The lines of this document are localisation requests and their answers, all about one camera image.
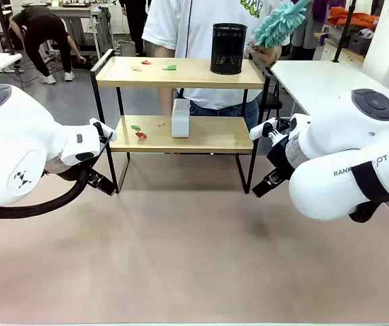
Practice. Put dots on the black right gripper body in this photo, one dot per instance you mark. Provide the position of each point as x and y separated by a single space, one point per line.
282 159

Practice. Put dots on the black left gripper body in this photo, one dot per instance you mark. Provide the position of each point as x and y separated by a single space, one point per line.
90 171

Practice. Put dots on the black mesh bin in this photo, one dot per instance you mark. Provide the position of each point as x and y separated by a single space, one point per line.
228 47

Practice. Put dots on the teal chenille duster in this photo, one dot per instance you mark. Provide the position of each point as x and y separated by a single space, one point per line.
279 23

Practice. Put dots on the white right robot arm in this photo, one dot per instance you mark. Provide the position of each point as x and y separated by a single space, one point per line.
336 136

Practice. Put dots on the person's right forearm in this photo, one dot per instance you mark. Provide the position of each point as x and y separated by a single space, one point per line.
164 81

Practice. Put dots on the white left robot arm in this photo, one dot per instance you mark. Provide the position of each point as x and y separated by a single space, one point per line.
17 136

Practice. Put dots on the person's left hand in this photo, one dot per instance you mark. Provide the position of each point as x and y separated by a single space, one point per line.
267 56

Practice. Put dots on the black chair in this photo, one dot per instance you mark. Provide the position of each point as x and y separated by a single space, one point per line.
271 102

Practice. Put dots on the red paper scrap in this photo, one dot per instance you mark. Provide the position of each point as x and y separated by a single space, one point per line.
142 135
147 62

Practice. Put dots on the green paper scrap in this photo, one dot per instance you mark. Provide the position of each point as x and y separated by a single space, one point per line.
170 68
135 127

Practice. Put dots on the salmon paper scrap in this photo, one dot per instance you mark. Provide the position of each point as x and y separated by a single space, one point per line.
160 124
138 68

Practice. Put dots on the large white side table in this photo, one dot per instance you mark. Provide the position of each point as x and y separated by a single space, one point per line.
316 81

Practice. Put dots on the dark wristwatch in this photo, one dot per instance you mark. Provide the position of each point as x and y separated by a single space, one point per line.
274 61

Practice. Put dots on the white rectangular box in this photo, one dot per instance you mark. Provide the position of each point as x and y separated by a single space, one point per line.
180 119

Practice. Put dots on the black storage crate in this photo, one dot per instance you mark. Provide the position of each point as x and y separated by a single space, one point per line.
362 42

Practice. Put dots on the black tripod pole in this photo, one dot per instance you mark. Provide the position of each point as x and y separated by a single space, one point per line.
345 30

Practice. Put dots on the bending person in black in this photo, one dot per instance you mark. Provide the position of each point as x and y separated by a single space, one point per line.
41 30

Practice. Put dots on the grey background desk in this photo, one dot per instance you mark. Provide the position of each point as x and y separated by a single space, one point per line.
78 20

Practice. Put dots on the standing person in dark trousers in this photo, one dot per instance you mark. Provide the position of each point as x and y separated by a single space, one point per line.
136 23

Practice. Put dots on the person in white t-shirt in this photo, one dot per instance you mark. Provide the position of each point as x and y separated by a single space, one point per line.
194 30

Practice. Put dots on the orange cloth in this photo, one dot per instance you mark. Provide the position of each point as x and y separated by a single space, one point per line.
350 17

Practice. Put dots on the black stand pole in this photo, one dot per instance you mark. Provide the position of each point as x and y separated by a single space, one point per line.
4 27

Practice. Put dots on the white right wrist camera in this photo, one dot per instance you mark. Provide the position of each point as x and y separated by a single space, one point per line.
262 129

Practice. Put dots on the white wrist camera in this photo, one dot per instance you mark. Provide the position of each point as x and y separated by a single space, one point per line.
262 129
100 129

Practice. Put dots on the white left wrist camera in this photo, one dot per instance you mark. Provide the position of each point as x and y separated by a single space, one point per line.
100 129

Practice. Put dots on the two-tier wooden black-frame shelf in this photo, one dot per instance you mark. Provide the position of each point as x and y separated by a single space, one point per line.
180 78

